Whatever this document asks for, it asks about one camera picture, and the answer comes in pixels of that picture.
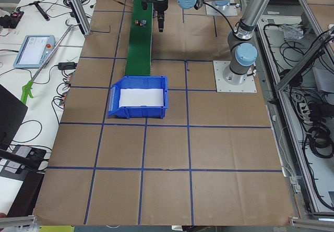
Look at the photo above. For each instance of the teach pendant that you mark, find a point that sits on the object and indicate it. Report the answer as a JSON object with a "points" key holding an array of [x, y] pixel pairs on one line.
{"points": [[33, 51]]}

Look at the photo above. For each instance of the aluminium frame post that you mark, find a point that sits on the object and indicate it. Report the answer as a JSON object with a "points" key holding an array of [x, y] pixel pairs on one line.
{"points": [[80, 16]]}

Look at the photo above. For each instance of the green handled reach grabber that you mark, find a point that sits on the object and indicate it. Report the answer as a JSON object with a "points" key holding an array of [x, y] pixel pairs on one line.
{"points": [[26, 89]]}

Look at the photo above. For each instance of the green conveyor belt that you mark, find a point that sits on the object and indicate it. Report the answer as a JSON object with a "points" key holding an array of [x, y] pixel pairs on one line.
{"points": [[140, 40]]}

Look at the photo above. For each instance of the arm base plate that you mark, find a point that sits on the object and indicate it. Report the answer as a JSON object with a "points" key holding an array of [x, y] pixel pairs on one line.
{"points": [[227, 8], [228, 82]]}

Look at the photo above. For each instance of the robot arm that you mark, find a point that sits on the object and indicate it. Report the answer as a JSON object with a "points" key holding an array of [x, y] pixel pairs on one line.
{"points": [[243, 53]]}

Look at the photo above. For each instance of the blue bin left side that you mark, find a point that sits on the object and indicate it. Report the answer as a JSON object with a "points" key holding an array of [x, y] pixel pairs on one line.
{"points": [[139, 96]]}

